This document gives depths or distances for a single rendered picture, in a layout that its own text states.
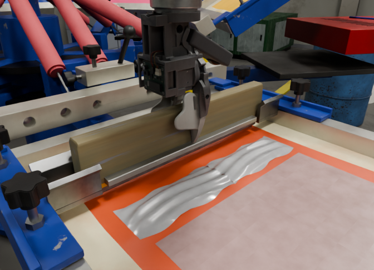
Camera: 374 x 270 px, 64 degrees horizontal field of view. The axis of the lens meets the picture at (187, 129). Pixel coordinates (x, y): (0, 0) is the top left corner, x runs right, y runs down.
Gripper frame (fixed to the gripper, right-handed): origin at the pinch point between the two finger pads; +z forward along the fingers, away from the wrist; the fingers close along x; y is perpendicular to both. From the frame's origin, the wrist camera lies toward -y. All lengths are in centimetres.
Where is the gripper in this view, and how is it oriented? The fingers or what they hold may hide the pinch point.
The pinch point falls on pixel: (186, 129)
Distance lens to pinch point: 53.7
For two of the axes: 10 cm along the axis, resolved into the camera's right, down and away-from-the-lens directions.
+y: -7.5, 2.9, -6.0
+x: 6.6, 3.2, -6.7
